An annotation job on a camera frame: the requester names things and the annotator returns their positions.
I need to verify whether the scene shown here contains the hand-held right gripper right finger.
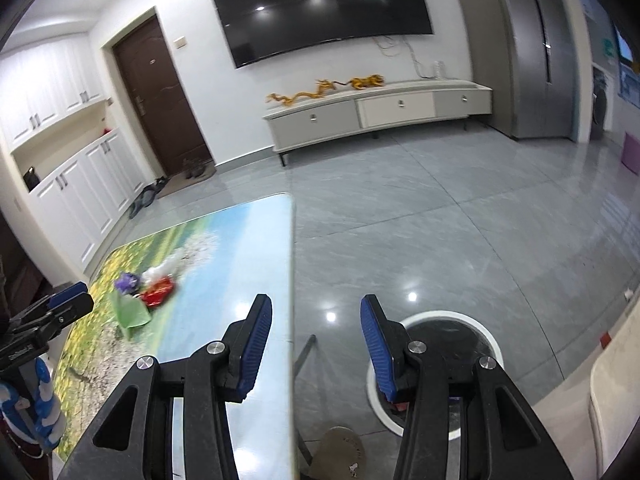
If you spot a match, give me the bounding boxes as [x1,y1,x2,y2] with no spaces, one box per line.
[360,294,576,480]

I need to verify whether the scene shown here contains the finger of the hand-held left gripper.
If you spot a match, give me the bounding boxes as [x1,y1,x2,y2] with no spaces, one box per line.
[47,281,96,329]

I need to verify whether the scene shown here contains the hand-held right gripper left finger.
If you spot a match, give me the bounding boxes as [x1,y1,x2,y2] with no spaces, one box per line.
[57,294,274,480]

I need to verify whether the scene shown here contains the purple paper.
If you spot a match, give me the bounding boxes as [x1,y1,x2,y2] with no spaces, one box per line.
[114,272,141,295]

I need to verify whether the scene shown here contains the green paper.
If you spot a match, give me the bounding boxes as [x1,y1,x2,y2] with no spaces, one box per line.
[109,292,153,341]

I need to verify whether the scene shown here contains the white round trash bin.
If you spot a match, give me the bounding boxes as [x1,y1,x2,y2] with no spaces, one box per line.
[365,310,506,437]

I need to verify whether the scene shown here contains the small red wrapper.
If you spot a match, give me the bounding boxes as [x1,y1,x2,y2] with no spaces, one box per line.
[139,280,176,307]

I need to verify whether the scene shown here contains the white plastic bag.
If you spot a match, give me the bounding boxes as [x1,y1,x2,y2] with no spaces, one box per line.
[141,260,174,284]

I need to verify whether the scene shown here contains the landscape print table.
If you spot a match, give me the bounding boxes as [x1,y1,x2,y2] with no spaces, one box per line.
[50,192,297,480]

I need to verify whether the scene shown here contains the round brown stool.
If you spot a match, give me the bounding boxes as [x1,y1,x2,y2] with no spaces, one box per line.
[310,426,367,480]

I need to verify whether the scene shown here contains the white lower cabinet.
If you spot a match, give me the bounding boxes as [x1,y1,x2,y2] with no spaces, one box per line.
[22,127,151,274]

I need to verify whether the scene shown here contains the white cabinet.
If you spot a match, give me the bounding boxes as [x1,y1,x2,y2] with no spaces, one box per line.
[22,127,151,274]
[0,35,106,154]

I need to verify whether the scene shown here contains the brown doormat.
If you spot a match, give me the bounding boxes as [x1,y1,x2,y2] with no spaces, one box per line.
[157,165,219,199]

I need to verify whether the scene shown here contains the white upper cabinet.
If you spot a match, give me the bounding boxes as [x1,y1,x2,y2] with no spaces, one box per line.
[0,35,106,154]

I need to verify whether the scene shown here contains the dark brown door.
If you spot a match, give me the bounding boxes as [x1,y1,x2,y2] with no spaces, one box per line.
[112,15,211,177]

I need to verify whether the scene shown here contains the grey and cream television stand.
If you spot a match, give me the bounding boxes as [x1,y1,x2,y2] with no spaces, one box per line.
[262,80,494,167]

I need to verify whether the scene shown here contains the cream chair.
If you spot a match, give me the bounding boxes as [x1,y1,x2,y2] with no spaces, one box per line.
[590,332,640,472]

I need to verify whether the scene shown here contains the purple stool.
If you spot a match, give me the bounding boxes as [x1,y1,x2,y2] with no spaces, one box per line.
[621,131,640,176]

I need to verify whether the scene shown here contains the grey refrigerator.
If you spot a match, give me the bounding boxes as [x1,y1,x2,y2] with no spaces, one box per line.
[487,0,582,140]

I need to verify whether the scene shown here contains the wall-mounted black television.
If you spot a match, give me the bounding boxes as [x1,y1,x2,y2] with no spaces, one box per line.
[206,0,435,70]

